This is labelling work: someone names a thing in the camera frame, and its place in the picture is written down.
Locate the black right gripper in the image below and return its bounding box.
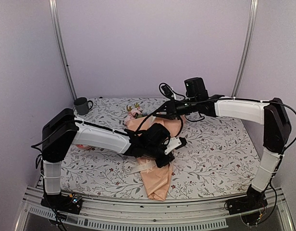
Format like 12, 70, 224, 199
152, 97, 198, 120

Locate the pale pink white flower stem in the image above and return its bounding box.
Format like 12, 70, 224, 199
124, 103, 144, 125

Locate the beige wrapping paper sheet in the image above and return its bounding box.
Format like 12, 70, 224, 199
135, 117, 182, 201

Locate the blue fake flower stem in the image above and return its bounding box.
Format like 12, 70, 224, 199
142, 110, 150, 116

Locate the white lace ribbon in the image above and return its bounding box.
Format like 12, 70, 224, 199
125, 160, 156, 175

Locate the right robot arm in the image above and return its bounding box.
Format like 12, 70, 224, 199
155, 77, 292, 210

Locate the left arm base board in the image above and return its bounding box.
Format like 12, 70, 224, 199
41, 193, 83, 215

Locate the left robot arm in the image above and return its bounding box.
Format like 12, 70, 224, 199
31, 108, 186, 209

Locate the right arm base board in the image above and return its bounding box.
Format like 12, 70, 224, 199
224, 196, 268, 226

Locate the red white patterned dish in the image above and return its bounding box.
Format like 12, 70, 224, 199
76, 144, 91, 150

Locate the dark grey mug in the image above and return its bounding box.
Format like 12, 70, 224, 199
74, 97, 93, 116

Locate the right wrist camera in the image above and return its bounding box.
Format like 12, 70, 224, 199
159, 83, 176, 100

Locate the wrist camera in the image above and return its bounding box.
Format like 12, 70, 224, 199
164, 137, 187, 155
159, 83, 176, 100

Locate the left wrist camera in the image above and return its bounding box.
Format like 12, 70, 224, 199
164, 137, 187, 155

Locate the right aluminium frame post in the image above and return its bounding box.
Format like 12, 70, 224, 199
231, 0, 259, 97

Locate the aluminium frame post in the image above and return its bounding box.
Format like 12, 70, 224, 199
231, 0, 259, 97
49, 0, 77, 101

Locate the left aluminium frame post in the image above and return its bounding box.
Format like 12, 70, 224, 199
49, 0, 77, 101

